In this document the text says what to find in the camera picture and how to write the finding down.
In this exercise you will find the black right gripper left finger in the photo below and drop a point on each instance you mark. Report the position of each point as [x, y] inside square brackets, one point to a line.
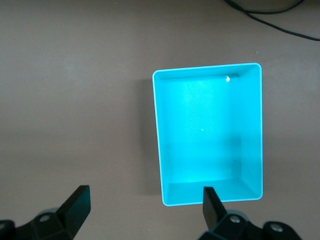
[75, 212]

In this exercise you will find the turquoise plastic bin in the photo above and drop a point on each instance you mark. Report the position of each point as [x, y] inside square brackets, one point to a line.
[207, 130]

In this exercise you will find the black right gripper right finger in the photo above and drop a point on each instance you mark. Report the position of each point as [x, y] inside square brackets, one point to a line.
[215, 215]

